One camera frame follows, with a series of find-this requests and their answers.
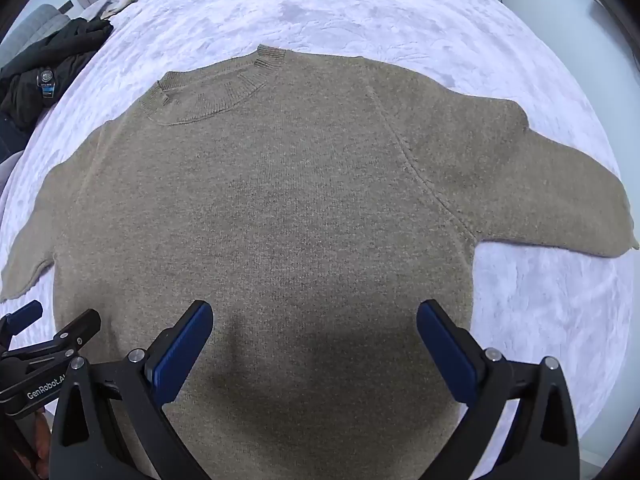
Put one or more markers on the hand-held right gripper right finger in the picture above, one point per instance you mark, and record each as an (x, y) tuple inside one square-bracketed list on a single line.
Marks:
[(447, 355)]

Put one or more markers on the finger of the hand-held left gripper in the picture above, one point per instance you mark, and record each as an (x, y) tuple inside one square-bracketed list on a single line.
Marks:
[(75, 331), (24, 315)]

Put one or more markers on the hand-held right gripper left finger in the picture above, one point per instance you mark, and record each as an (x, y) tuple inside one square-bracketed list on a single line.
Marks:
[(182, 350)]

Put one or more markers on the brown knitted sweater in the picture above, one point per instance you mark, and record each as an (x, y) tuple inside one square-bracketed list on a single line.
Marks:
[(300, 200)]

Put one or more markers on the person's left hand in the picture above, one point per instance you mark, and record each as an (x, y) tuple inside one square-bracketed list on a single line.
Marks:
[(39, 435)]

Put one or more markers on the dark blue jeans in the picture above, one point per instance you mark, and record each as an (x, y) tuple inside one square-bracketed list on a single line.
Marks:
[(9, 134)]

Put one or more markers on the black jacket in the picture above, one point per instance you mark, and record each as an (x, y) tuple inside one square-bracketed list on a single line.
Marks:
[(30, 77)]

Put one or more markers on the beige cloth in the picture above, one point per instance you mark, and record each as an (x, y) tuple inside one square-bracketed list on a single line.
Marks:
[(117, 3)]

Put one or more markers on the pale lavender textured blanket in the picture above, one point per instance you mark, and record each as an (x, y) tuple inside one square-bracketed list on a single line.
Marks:
[(360, 10)]

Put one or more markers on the dark wall socket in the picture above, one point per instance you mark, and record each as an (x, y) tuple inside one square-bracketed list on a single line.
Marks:
[(67, 6)]

